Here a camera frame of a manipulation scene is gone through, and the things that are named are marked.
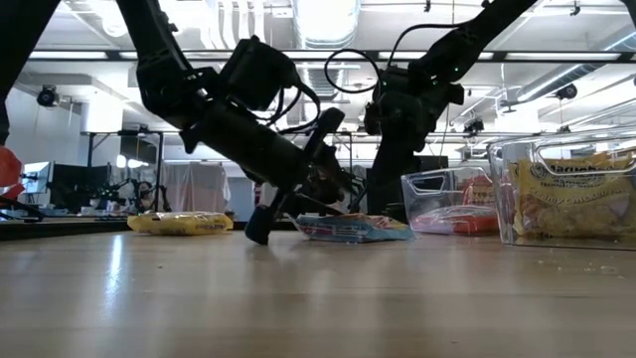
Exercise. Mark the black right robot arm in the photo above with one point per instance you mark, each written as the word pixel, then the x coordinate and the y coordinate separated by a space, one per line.
pixel 472 35

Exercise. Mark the black ceiling spotlight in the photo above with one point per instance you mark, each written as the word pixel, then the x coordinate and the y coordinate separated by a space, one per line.
pixel 47 96
pixel 566 91

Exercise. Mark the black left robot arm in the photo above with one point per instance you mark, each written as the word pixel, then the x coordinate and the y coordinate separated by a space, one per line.
pixel 149 59

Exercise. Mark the small black ceiling fixture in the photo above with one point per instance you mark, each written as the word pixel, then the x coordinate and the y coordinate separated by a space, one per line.
pixel 575 8

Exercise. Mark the clear plastic bin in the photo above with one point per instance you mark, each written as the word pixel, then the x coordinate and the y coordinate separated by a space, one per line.
pixel 502 199
pixel 422 199

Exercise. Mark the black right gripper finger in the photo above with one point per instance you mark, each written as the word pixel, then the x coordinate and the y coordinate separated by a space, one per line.
pixel 395 184

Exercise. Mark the pale pink sheet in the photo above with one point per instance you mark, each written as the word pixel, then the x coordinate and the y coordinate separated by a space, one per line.
pixel 196 186

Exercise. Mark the blue edged noodle pack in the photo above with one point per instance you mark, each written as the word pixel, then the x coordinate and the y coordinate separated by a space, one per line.
pixel 358 229

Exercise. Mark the yellow creamy chicken noodle pack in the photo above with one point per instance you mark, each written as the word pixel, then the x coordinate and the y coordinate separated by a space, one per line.
pixel 571 209
pixel 179 224

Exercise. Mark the distant black rig frame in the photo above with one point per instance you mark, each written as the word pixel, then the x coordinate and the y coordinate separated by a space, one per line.
pixel 129 133

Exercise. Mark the bright computer monitor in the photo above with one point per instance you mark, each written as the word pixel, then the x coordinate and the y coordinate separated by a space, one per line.
pixel 37 178

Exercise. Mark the dark distant table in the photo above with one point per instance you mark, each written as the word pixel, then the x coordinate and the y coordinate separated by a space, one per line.
pixel 59 229

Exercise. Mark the black computer monitor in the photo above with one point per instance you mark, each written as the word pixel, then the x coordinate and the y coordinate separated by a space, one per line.
pixel 82 184
pixel 432 161

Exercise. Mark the person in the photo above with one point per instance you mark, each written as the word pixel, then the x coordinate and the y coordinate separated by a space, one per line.
pixel 146 191
pixel 9 166

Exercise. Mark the black aluminium rig frame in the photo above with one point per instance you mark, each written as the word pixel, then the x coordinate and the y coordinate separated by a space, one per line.
pixel 623 56

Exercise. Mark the white ceiling air duct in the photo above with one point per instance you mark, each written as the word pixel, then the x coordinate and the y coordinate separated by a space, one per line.
pixel 325 20

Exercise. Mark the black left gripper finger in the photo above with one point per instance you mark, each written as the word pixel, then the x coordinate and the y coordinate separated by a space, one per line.
pixel 310 206
pixel 330 179

